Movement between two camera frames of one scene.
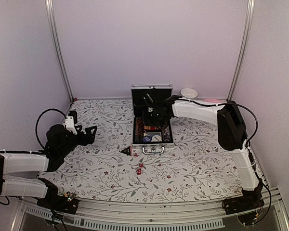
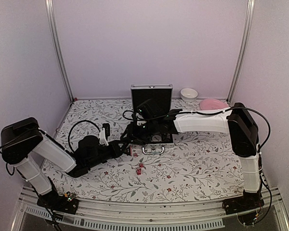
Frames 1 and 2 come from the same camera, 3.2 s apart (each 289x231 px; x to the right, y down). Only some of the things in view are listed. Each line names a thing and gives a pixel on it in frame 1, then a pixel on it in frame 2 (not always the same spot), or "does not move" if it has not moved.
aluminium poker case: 152,139 does not move
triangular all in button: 127,150 does not move
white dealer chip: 156,138 does not move
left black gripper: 90,138 to 116,151
